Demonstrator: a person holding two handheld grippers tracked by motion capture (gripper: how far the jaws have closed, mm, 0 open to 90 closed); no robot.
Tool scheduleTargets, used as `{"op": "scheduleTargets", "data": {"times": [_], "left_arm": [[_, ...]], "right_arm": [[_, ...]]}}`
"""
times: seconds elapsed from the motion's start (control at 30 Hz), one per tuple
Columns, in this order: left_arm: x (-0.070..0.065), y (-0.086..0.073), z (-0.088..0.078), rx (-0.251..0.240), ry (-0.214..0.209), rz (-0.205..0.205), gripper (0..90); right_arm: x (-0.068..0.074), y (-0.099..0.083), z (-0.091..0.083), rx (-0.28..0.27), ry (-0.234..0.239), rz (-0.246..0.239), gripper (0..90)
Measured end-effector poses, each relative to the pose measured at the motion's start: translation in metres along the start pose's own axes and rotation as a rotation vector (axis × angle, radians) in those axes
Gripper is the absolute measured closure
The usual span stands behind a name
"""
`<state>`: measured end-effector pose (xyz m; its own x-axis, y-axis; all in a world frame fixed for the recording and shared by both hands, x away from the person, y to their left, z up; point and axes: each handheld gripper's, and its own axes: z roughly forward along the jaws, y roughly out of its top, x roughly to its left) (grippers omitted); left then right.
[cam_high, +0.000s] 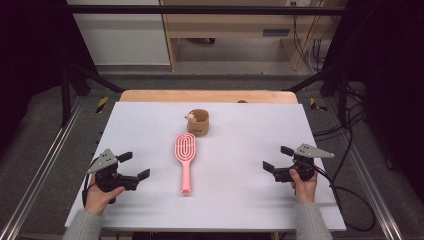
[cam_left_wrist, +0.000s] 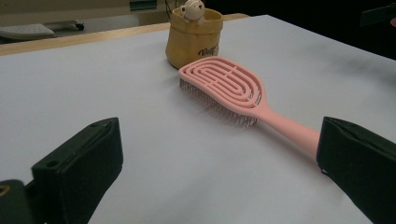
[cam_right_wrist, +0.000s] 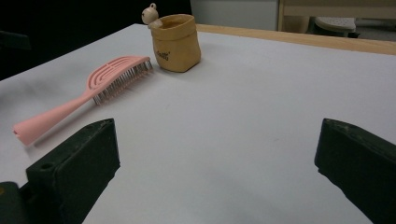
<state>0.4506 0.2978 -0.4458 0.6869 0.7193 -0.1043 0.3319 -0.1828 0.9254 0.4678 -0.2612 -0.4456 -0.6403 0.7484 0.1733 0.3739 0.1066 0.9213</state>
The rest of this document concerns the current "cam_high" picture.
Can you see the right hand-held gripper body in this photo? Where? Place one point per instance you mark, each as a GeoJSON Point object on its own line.
{"type": "Point", "coordinates": [308, 163]}

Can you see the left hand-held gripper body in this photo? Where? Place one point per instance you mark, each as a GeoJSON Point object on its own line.
{"type": "Point", "coordinates": [106, 161]}

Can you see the pink hairbrush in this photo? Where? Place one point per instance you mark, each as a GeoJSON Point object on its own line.
{"type": "Point", "coordinates": [185, 173]}

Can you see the person's right hand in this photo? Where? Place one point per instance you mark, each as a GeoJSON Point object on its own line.
{"type": "Point", "coordinates": [305, 190]}

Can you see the person's left hand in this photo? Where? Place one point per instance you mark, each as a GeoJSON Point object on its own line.
{"type": "Point", "coordinates": [96, 200]}

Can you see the brown cup with animal figure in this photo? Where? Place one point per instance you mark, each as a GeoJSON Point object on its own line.
{"type": "Point", "coordinates": [200, 128]}

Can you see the black metal stand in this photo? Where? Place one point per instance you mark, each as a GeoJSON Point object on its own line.
{"type": "Point", "coordinates": [65, 100]}
{"type": "Point", "coordinates": [342, 96]}

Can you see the white cabinet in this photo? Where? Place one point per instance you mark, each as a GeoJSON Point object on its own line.
{"type": "Point", "coordinates": [123, 36]}

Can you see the dark curtain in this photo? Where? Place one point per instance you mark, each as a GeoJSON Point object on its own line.
{"type": "Point", "coordinates": [30, 50]}
{"type": "Point", "coordinates": [390, 66]}

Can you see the light wooden desk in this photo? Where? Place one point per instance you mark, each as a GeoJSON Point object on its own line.
{"type": "Point", "coordinates": [226, 25]}

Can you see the aluminium rail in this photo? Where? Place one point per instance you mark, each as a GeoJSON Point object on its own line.
{"type": "Point", "coordinates": [43, 166]}
{"type": "Point", "coordinates": [370, 180]}

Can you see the black horizontal frame bar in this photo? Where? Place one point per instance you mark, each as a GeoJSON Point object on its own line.
{"type": "Point", "coordinates": [200, 9]}

